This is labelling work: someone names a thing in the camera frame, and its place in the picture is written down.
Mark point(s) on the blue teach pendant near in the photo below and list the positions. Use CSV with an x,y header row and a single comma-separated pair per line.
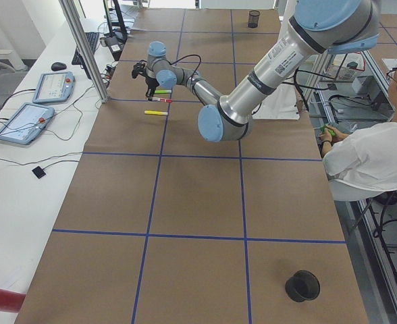
x,y
27,123

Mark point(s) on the black mesh pen holder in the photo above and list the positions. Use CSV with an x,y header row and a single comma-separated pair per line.
x,y
253,18

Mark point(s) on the red and white marker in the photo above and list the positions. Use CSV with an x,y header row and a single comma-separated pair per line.
x,y
159,99

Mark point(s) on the yellow marker pen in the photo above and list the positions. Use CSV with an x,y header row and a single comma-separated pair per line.
x,y
156,113

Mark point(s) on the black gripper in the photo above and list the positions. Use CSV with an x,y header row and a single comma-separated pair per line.
x,y
149,82

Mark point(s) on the small black sensor puck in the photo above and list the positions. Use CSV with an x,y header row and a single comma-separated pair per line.
x,y
39,172

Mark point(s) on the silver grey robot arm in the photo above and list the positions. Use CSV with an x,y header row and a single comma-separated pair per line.
x,y
336,27

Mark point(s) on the green marker pen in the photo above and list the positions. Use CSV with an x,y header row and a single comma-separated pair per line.
x,y
163,92

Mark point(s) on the black round cup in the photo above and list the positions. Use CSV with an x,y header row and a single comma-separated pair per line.
x,y
302,286

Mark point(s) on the black computer mouse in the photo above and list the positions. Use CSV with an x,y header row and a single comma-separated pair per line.
x,y
58,66

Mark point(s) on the person in white shirt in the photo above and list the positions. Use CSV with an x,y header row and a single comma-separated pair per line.
x,y
367,157

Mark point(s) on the blue teach pendant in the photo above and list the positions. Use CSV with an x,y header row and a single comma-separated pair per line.
x,y
27,123
54,87

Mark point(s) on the aluminium frame post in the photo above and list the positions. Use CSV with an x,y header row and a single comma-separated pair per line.
x,y
90,66

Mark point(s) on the blue teach pendant far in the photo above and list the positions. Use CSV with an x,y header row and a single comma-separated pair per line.
x,y
54,87

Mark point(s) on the red cylinder object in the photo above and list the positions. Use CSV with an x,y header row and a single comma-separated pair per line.
x,y
11,302

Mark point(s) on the brown paper table cover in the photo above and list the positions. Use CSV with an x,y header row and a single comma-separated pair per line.
x,y
160,226

